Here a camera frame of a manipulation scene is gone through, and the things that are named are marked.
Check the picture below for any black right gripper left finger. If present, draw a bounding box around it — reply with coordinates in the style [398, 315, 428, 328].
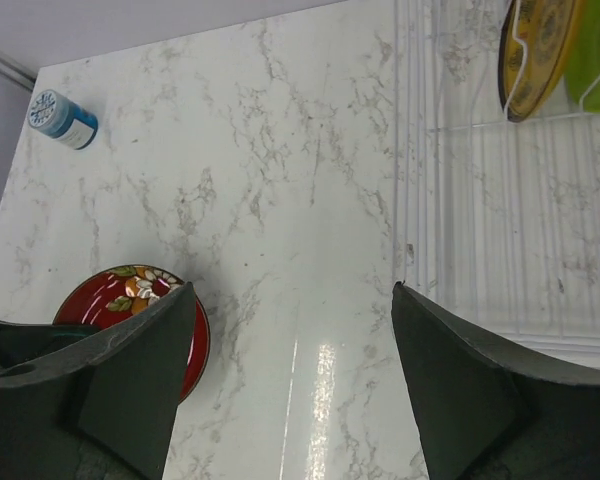
[0, 284, 195, 479]

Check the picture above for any red floral plate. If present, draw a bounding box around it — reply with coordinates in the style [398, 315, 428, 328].
[53, 264, 211, 400]

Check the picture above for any yellow patterned plate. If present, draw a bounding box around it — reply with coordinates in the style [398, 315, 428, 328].
[498, 0, 587, 123]

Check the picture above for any lime green plate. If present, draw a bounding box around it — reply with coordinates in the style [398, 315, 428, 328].
[564, 1, 600, 113]

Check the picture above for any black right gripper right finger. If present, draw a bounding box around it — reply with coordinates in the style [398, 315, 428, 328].
[391, 282, 600, 479]

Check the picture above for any blue white round jar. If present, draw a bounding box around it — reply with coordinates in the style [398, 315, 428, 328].
[26, 89, 99, 150]

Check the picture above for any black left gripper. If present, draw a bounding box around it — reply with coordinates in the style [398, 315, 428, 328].
[0, 320, 100, 375]

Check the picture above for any white wire dish rack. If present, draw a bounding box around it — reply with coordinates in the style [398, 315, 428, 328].
[392, 1, 600, 356]

